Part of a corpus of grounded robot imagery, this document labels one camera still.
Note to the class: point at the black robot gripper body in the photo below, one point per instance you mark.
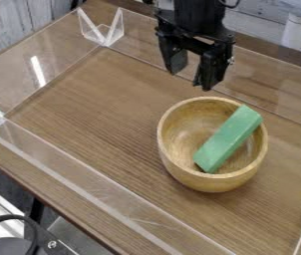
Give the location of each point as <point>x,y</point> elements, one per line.
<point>196,22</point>

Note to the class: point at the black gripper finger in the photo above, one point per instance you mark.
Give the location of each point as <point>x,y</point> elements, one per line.
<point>175,54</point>
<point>212,69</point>

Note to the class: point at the green rectangular block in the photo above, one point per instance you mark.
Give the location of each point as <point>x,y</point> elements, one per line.
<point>228,139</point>

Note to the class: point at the brown wooden bowl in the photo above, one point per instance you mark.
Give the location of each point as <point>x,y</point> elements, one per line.
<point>187,125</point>

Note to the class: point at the clear acrylic tray walls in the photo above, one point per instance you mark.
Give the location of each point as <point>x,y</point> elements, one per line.
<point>84,93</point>

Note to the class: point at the black table leg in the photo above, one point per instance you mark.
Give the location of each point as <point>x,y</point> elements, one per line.
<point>37,210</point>

